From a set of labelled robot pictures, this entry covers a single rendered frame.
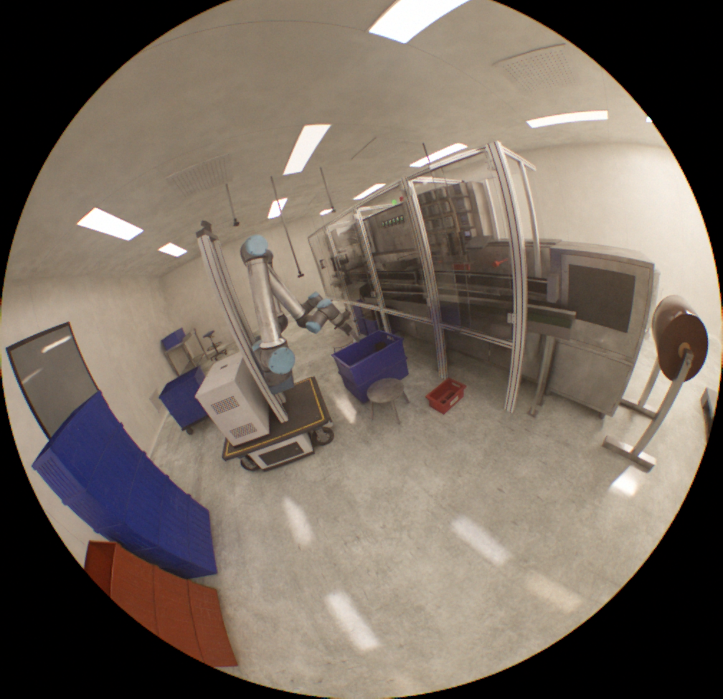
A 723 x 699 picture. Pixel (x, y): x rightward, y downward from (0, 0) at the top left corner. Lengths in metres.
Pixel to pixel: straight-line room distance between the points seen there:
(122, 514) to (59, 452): 0.43
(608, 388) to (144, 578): 2.81
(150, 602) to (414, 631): 1.21
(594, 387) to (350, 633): 2.02
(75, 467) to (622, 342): 2.86
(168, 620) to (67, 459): 0.86
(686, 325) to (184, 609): 2.87
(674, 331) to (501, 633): 1.64
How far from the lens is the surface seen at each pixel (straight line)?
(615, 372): 1.75
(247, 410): 1.57
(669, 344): 1.61
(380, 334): 2.35
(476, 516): 1.40
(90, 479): 1.40
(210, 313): 6.71
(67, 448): 1.38
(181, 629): 1.60
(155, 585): 1.53
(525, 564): 1.41
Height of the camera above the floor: 1.33
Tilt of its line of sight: 23 degrees down
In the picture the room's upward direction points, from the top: 17 degrees counter-clockwise
